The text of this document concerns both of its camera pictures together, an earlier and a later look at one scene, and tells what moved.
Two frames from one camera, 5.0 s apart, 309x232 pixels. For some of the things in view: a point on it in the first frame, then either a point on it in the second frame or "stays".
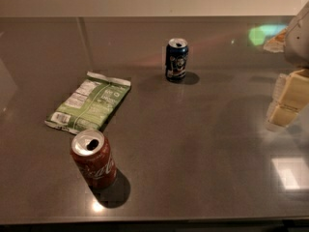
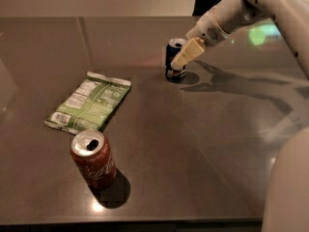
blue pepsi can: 176,59 stays
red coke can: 91,152 stays
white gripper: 298,39 → 209,31
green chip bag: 89,105 stays
